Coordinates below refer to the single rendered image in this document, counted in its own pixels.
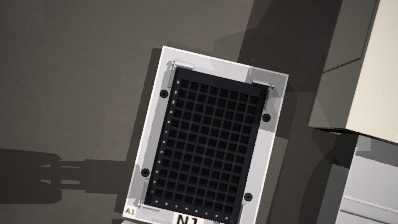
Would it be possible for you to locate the black multiwell plate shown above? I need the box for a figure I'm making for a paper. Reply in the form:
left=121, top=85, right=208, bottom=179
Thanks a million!
left=144, top=67, right=268, bottom=224

